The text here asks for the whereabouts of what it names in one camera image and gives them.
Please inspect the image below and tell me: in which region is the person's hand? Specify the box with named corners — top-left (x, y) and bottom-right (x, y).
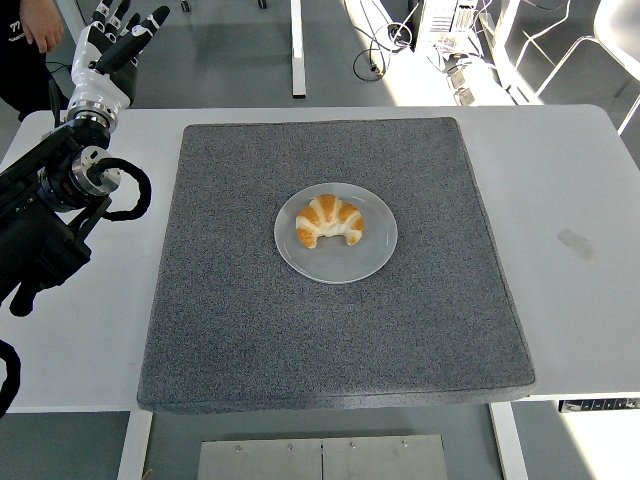
top-left (19, 0), bottom-right (65, 54)

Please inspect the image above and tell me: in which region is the white wire chair frame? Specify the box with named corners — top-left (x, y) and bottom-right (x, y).
top-left (513, 0), bottom-right (640, 137)

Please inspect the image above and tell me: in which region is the croissant bread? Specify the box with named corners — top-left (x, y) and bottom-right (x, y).
top-left (295, 193), bottom-right (365, 249)

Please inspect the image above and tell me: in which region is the grey fabric mat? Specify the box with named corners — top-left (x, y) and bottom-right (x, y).
top-left (136, 116), bottom-right (537, 415)

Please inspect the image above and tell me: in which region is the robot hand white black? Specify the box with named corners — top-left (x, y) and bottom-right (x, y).
top-left (66, 0), bottom-right (172, 109)

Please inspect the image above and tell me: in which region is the white equipment box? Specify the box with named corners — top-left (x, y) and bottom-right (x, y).
top-left (414, 0), bottom-right (482, 52)

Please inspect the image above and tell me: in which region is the black looped floor cable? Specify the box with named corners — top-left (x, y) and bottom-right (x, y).
top-left (352, 19), bottom-right (417, 79)

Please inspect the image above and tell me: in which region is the person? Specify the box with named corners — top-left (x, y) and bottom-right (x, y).
top-left (0, 0), bottom-right (69, 122)

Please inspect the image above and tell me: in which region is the white power strip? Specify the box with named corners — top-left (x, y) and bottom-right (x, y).
top-left (443, 49), bottom-right (504, 107)

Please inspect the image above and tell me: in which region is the grey metal plate with screws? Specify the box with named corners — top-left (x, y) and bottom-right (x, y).
top-left (197, 434), bottom-right (324, 480)
top-left (321, 434), bottom-right (449, 480)

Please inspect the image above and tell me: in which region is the table height control panel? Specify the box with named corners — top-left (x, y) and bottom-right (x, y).
top-left (558, 397), bottom-right (640, 414)

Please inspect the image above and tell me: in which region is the clear tape patch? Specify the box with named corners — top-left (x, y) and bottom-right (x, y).
top-left (557, 228), bottom-right (599, 264)

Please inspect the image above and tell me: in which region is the round grey-white plate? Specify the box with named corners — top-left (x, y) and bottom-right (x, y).
top-left (273, 182), bottom-right (400, 285)

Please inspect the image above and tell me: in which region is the white slanted background table leg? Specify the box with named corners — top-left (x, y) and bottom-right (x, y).
top-left (58, 0), bottom-right (97, 32)

